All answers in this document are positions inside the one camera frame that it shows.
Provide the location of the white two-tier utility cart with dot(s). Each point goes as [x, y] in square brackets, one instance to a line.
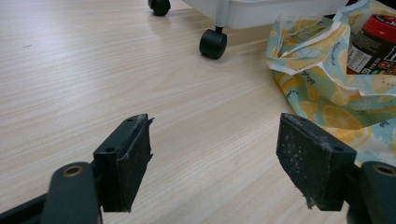
[249, 12]

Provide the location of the red lid dark jar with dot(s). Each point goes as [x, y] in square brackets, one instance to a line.
[373, 46]

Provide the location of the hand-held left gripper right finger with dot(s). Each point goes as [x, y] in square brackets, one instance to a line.
[314, 161]

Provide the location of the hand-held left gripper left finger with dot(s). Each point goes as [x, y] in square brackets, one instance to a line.
[124, 165]

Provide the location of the lemon print cloth bag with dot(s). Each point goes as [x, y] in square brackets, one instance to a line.
[314, 65]

